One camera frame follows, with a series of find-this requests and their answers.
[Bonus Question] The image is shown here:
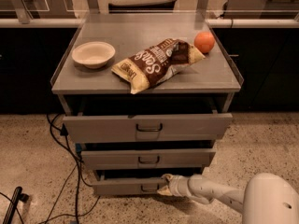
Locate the grey bottom drawer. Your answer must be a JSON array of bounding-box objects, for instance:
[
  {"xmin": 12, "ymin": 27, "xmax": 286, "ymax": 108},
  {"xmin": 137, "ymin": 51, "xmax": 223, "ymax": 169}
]
[{"xmin": 92, "ymin": 169, "xmax": 205, "ymax": 197}]

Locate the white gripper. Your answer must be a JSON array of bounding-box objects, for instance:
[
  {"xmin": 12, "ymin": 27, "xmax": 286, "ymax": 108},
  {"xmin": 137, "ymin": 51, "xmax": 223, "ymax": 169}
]
[{"xmin": 157, "ymin": 174, "xmax": 200, "ymax": 198}]

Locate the grey metal post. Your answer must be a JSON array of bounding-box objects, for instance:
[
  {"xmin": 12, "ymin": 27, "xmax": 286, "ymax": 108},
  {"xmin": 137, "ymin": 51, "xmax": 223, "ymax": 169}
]
[{"xmin": 10, "ymin": 0, "xmax": 31, "ymax": 24}]

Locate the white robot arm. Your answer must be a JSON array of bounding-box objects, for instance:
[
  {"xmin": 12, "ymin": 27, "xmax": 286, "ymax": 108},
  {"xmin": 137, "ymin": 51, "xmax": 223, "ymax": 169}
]
[{"xmin": 157, "ymin": 173, "xmax": 299, "ymax": 224}]

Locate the dark chair back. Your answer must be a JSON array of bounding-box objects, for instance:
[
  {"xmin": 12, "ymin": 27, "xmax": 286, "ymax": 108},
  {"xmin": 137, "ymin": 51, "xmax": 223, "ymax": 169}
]
[{"xmin": 108, "ymin": 0, "xmax": 177, "ymax": 13}]

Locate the black floor cable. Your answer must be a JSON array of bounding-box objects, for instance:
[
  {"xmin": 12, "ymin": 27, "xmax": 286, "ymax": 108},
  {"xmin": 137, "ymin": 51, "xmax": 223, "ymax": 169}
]
[{"xmin": 36, "ymin": 113, "xmax": 104, "ymax": 224}]

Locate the white horizontal rail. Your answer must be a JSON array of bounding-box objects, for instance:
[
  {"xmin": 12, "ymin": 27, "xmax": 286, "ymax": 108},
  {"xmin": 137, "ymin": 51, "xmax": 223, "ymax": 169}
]
[{"xmin": 0, "ymin": 19, "xmax": 299, "ymax": 28}]

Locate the grey top drawer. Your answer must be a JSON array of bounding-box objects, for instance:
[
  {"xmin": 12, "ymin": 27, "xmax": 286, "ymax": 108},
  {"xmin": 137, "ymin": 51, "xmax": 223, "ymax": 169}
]
[{"xmin": 64, "ymin": 113, "xmax": 233, "ymax": 143}]

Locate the black stand leg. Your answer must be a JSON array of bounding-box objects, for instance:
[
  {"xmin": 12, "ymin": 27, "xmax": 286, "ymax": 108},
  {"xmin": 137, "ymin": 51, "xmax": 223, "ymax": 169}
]
[{"xmin": 2, "ymin": 187, "xmax": 29, "ymax": 224}]

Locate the grey drawer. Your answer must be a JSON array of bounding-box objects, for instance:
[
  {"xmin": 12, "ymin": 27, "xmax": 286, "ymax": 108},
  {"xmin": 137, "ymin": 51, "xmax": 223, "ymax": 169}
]
[
  {"xmin": 92, "ymin": 169, "xmax": 205, "ymax": 197},
  {"xmin": 81, "ymin": 148, "xmax": 216, "ymax": 170},
  {"xmin": 64, "ymin": 113, "xmax": 233, "ymax": 143}
]

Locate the grey drawer cabinet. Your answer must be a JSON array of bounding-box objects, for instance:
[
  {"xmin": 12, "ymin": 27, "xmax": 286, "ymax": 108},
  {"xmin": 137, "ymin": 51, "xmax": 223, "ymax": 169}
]
[{"xmin": 50, "ymin": 12, "xmax": 245, "ymax": 191}]

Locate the grey middle drawer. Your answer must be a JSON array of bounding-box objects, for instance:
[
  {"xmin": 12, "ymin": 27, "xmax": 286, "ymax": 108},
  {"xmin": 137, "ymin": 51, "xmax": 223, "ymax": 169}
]
[{"xmin": 81, "ymin": 148, "xmax": 216, "ymax": 170}]

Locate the brown yellow chip bag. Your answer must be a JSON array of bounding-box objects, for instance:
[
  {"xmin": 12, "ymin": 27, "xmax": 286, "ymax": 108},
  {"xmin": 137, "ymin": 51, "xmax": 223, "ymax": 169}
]
[{"xmin": 111, "ymin": 38, "xmax": 205, "ymax": 94}]

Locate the white paper bowl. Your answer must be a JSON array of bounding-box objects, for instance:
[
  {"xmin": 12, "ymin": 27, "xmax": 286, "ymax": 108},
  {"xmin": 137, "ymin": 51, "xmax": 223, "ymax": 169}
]
[{"xmin": 72, "ymin": 41, "xmax": 116, "ymax": 69}]

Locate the orange fruit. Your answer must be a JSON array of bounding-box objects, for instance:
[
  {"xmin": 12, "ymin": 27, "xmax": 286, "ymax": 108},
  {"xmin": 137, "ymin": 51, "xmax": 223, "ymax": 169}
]
[{"xmin": 194, "ymin": 32, "xmax": 215, "ymax": 53}]

